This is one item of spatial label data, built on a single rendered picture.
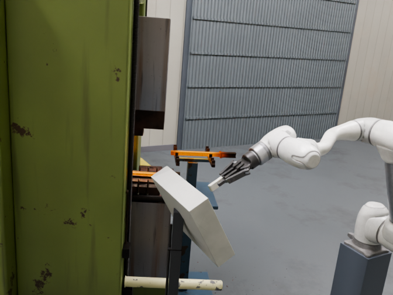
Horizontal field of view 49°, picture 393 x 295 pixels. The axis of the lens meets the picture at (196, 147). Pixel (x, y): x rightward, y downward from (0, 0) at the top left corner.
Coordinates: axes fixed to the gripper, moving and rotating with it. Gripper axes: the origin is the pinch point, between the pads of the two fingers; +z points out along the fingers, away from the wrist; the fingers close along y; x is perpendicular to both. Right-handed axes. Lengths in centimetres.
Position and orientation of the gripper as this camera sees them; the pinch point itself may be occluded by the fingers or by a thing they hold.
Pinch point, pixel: (216, 184)
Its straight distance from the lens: 177.4
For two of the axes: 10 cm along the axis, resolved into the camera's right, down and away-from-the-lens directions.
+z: -8.0, 5.3, -2.7
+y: -4.6, -2.8, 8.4
